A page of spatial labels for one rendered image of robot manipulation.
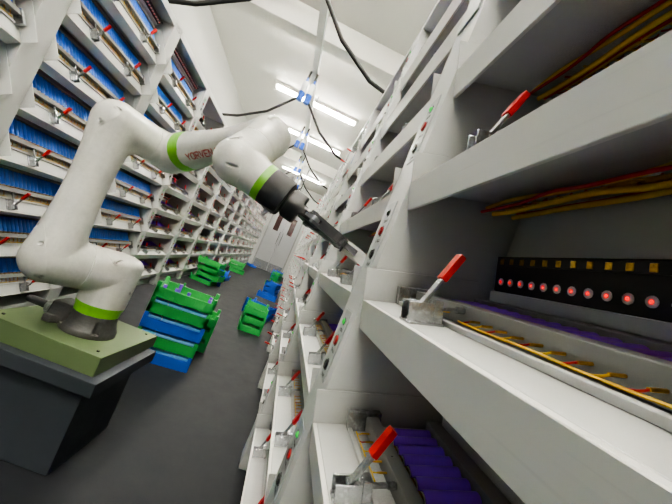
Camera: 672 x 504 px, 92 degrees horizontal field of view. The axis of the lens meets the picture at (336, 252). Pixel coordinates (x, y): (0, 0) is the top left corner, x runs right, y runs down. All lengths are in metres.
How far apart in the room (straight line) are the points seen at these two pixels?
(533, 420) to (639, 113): 0.17
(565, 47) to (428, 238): 0.31
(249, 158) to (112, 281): 0.59
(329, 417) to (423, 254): 0.29
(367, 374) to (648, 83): 0.45
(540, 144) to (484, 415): 0.20
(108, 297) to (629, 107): 1.14
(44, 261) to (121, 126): 0.40
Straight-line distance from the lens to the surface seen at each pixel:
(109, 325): 1.19
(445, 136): 0.59
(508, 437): 0.21
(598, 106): 0.27
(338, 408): 0.55
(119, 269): 1.13
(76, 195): 1.08
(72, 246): 1.09
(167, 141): 1.13
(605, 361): 0.27
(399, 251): 0.52
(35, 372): 1.14
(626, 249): 0.47
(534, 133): 0.31
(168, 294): 1.84
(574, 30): 0.57
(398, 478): 0.43
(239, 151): 0.75
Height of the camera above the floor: 0.77
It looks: 3 degrees up
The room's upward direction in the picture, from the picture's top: 23 degrees clockwise
